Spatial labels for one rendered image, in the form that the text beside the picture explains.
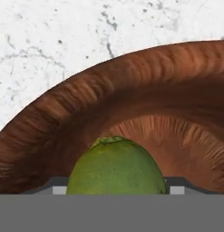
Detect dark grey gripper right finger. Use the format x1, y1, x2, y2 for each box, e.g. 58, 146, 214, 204
163, 176, 215, 196

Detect green lime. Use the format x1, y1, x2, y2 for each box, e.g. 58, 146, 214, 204
65, 135, 168, 196

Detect brown wooden bowl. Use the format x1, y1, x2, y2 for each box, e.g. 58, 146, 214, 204
0, 40, 224, 196

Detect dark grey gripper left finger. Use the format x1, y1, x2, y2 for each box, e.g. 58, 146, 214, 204
23, 176, 70, 196

